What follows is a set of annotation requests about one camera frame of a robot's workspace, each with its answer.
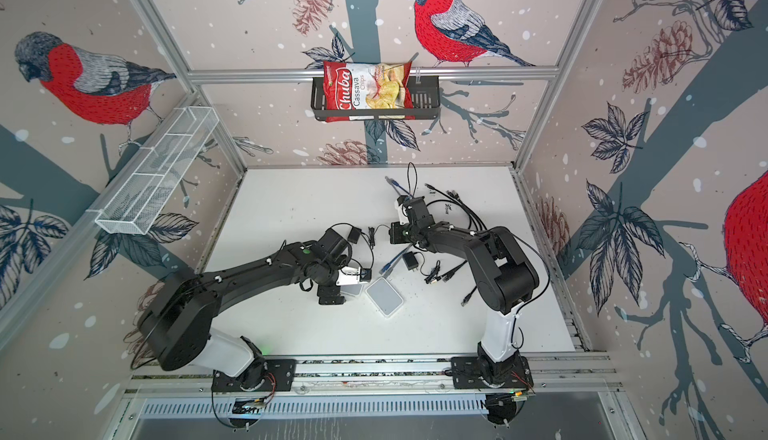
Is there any black adapter with cord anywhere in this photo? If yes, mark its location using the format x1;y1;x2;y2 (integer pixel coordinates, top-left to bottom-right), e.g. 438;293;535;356
346;227;374;253

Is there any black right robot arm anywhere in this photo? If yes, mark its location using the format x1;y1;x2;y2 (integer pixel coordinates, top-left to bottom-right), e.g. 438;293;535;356
390;195;540;363

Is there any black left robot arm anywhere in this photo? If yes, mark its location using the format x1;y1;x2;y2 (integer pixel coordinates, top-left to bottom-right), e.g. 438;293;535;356
138;229;352;377

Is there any black power adapter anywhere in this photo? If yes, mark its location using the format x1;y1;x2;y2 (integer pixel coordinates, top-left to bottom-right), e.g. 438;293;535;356
402;252;419;271

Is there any red cassava chips bag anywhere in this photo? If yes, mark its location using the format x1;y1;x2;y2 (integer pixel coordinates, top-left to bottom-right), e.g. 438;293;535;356
323;62;413;123

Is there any black cable gold green plug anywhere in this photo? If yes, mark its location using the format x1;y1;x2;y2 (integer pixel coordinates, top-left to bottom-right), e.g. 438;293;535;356
447;190;486;307

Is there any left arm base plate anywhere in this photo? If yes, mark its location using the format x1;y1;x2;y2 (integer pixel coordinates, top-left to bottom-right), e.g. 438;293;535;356
211;358;297;394

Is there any black wire wall basket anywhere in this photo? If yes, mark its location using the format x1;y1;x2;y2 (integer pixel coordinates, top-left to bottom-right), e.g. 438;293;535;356
310;76;441;123

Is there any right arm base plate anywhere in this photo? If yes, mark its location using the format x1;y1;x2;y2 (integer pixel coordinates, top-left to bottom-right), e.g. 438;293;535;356
444;353;534;391

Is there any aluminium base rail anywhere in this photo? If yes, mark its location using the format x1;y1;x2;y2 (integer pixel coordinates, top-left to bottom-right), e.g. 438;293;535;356
122;351;619;399

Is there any white mesh wall shelf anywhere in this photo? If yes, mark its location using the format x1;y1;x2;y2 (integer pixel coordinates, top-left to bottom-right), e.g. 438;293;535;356
88;106;219;235

